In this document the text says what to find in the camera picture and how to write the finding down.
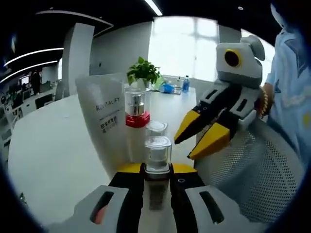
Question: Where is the grey mesh office chair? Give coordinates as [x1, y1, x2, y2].
[194, 116, 308, 224]

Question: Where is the green potted plant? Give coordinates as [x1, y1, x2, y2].
[126, 56, 161, 89]

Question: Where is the tall white red-banded skincare bottle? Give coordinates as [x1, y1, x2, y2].
[123, 86, 152, 163]

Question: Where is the white skincare tube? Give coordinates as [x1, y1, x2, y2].
[74, 72, 133, 170]

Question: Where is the beaded bracelet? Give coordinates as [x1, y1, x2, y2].
[259, 86, 275, 119]

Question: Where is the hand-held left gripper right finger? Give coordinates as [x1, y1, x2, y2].
[170, 164, 243, 233]

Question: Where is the blue plastic bag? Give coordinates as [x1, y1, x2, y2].
[159, 81, 176, 94]

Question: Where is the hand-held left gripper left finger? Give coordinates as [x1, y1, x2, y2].
[72, 163, 146, 233]

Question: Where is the silver skincare bottle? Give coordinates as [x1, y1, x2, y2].
[143, 135, 173, 212]

